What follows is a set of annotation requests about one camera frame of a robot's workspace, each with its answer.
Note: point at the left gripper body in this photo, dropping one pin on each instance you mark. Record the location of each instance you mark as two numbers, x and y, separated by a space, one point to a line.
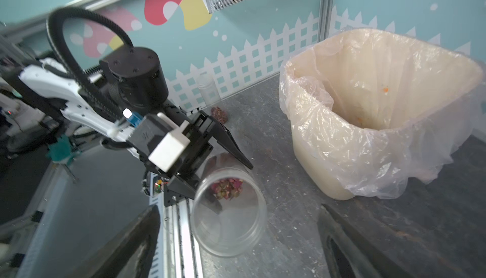
148 131

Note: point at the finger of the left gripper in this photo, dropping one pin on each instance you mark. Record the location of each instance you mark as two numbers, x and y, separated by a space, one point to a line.
178 189
224 138

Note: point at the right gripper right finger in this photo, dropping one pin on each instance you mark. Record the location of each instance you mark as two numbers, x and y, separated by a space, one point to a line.
350 254

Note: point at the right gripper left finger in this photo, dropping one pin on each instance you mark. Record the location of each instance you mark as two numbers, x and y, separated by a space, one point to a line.
130 253

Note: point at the clear plastic jar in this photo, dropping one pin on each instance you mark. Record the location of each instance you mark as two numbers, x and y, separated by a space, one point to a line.
242 222

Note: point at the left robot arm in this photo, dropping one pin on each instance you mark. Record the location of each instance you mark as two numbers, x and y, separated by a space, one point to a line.
125 99

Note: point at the dried flower tea in jar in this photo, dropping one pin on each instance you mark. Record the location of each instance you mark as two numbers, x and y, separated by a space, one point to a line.
227 189

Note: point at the clear plastic bin liner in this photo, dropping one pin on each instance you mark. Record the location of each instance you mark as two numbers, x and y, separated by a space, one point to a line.
379 118

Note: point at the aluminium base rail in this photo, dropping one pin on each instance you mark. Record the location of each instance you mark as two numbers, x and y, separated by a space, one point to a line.
177 253

